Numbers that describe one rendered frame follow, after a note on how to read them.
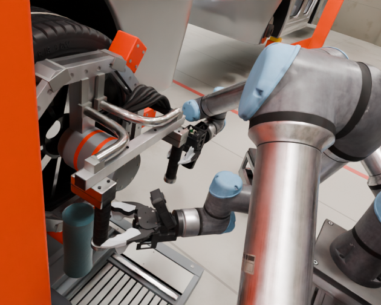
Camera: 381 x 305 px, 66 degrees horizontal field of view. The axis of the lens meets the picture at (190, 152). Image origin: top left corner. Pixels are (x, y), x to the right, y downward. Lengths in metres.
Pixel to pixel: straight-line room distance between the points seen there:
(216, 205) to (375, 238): 0.38
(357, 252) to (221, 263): 1.05
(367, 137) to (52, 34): 0.69
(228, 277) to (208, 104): 1.08
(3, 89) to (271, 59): 0.30
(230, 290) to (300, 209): 1.38
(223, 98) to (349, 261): 0.56
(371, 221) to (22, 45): 0.78
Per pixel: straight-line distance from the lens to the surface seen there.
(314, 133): 0.39
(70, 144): 0.88
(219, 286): 1.72
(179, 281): 1.58
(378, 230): 0.83
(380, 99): 0.46
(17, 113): 0.29
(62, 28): 0.84
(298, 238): 0.37
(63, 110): 0.95
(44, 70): 0.75
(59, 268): 1.41
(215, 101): 0.95
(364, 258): 0.88
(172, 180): 0.99
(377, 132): 0.49
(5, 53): 0.27
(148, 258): 1.62
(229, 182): 0.73
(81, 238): 0.91
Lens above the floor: 1.40
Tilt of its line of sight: 33 degrees down
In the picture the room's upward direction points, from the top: 15 degrees clockwise
